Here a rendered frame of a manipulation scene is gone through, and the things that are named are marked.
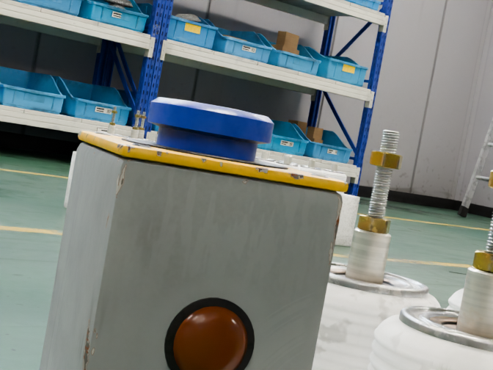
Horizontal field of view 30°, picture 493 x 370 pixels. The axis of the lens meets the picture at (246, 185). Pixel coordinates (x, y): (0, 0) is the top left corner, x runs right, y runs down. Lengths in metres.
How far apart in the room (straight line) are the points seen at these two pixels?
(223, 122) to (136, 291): 0.06
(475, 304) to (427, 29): 7.56
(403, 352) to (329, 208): 0.15
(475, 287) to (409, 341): 0.04
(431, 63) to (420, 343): 7.65
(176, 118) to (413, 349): 0.18
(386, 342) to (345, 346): 0.08
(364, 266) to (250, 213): 0.27
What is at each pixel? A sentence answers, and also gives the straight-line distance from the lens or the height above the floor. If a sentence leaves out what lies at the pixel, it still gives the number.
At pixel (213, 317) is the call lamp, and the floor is 0.27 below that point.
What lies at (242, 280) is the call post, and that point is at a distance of 0.27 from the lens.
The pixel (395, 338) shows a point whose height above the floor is 0.25.
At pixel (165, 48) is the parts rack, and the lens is 5.37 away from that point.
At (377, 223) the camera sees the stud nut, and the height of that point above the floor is 0.29.
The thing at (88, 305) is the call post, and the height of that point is 0.27.
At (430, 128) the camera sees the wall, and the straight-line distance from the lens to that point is 8.10.
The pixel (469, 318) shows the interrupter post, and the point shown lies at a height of 0.26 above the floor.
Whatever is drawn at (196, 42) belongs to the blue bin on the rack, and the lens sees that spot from 5.56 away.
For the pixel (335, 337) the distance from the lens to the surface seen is 0.50.
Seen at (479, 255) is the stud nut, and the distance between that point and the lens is 0.44.
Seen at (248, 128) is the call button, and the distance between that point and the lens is 0.28.
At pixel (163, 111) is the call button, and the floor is 0.33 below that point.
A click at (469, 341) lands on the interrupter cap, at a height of 0.25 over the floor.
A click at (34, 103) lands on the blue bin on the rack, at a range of 5.04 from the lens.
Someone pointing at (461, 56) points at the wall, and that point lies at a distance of 8.33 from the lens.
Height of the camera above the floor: 0.32
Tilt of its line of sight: 3 degrees down
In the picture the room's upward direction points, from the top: 10 degrees clockwise
